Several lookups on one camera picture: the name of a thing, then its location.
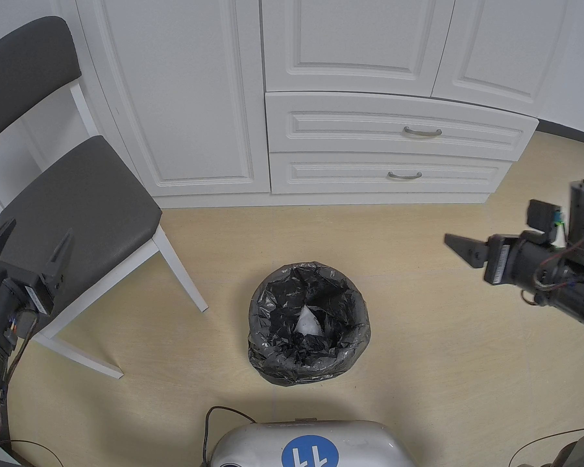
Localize black cable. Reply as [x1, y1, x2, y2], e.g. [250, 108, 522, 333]
[202, 406, 259, 463]
[510, 426, 584, 467]
[7, 437, 66, 467]

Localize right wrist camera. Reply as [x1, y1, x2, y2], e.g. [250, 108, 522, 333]
[526, 199, 565, 247]

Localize white wardrobe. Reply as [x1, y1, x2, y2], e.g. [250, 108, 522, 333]
[70, 0, 584, 209]

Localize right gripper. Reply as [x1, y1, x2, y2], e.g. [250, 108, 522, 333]
[443, 233, 571, 292]

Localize white paper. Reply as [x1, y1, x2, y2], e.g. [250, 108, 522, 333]
[294, 305, 323, 335]

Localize black plastic bag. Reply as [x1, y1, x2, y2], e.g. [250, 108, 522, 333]
[248, 262, 373, 387]

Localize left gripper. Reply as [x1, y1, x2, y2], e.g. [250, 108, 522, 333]
[0, 218, 75, 332]

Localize white chair grey cushions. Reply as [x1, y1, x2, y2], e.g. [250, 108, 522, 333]
[0, 16, 209, 379]

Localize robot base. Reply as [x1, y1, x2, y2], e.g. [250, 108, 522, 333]
[209, 419, 414, 467]

